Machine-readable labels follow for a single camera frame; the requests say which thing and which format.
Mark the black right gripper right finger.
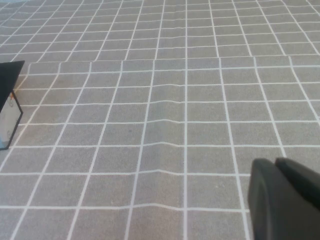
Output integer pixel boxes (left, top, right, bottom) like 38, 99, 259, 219
275, 156, 320, 211

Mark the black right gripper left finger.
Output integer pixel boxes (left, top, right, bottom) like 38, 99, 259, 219
248, 157, 320, 240

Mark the grey white-checked tablecloth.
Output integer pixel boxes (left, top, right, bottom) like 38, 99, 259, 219
0, 0, 320, 240

